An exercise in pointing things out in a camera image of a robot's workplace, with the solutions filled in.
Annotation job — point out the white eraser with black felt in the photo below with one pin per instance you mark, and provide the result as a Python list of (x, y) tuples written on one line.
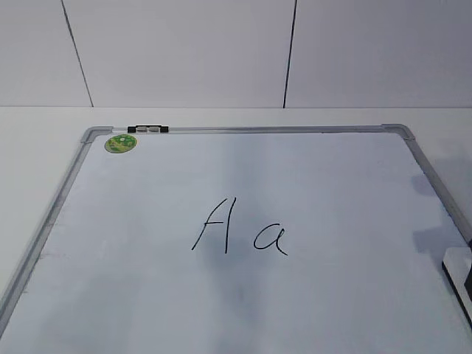
[(456, 264)]

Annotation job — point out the round green sticker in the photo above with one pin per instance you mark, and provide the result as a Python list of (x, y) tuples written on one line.
[(120, 143)]

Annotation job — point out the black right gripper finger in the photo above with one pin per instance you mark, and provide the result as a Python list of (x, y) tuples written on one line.
[(468, 283)]

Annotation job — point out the white board with grey frame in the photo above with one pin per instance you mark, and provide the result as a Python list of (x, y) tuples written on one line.
[(242, 240)]

